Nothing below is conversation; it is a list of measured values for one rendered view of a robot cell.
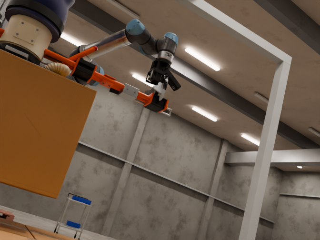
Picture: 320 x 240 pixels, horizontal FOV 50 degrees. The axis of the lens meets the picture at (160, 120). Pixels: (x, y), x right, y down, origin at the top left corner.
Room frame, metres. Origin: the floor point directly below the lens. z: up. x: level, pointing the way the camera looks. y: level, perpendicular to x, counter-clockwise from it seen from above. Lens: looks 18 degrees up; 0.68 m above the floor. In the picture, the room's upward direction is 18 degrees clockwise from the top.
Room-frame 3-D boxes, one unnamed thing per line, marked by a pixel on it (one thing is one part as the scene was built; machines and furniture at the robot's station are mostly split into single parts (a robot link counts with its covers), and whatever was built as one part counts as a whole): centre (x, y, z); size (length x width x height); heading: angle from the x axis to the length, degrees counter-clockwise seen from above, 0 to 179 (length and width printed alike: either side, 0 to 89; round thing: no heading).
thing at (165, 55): (1.46, 0.06, 1.44); 0.08 x 0.08 x 0.05
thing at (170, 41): (1.47, 0.07, 1.52); 0.09 x 0.08 x 0.11; 54
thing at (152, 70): (1.46, 0.07, 1.36); 0.09 x 0.08 x 0.12; 111
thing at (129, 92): (1.41, 0.17, 1.20); 0.07 x 0.07 x 0.04; 20
